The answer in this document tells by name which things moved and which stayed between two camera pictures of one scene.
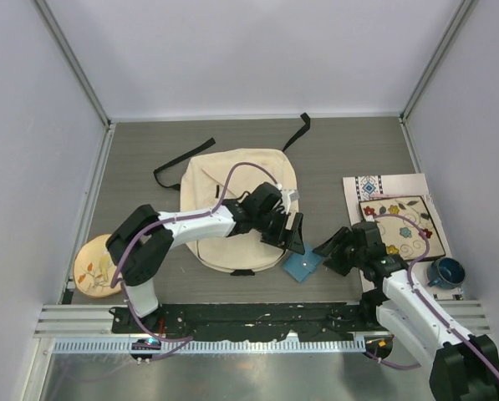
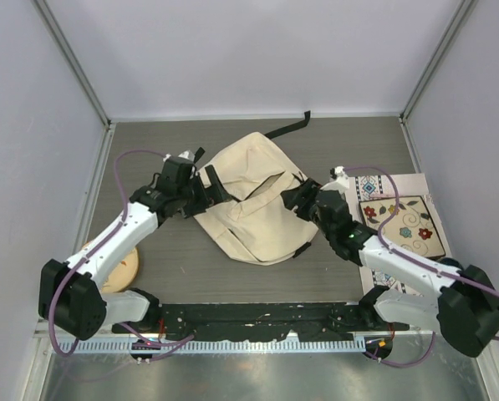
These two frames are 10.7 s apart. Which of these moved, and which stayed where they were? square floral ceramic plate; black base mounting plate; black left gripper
Moved: black left gripper
Stayed: square floral ceramic plate; black base mounting plate
